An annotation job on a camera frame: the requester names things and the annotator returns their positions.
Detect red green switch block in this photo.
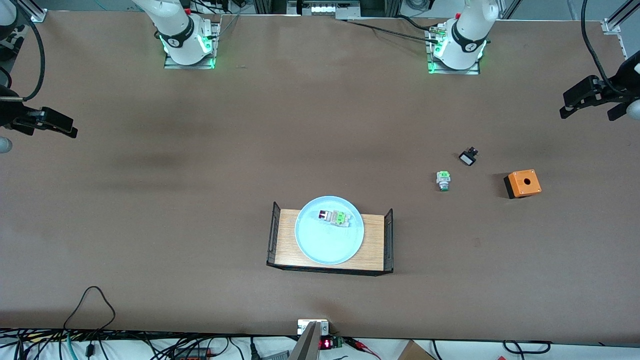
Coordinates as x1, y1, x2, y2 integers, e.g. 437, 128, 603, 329
318, 209, 355, 229

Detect light blue round plate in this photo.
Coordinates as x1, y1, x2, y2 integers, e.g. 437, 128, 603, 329
294, 195, 365, 266

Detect white power strip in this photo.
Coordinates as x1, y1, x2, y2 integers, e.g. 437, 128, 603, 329
287, 0, 362, 20

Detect brown cardboard box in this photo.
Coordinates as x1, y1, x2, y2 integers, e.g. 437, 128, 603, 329
397, 340, 437, 360

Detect red clip leads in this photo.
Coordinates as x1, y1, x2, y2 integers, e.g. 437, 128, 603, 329
345, 337, 382, 360

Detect aluminium frame corner profile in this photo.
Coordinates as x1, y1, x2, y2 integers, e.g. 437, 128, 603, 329
602, 0, 640, 35
15, 0, 48, 23

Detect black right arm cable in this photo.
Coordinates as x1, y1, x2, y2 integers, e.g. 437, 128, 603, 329
0, 0, 47, 102

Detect orange button enclosure box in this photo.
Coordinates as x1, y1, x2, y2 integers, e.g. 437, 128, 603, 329
503, 169, 542, 200

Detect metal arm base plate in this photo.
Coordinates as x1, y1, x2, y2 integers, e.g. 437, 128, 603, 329
426, 25, 482, 76
164, 21, 221, 70

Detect black looped cable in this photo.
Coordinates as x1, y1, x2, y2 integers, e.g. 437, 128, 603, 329
62, 286, 117, 357

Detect black cable on table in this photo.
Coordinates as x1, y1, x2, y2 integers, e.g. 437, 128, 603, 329
345, 15, 443, 45

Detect black cable tangle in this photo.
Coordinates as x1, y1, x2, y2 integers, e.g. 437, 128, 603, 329
0, 327, 301, 360

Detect black floor cable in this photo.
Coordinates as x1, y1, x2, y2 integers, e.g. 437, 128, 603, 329
502, 340, 553, 356

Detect wooden shelf with wire sides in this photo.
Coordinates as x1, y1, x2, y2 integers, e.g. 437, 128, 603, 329
266, 201, 395, 277

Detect grey camera mount bar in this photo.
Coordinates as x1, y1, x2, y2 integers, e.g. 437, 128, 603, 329
289, 319, 331, 360

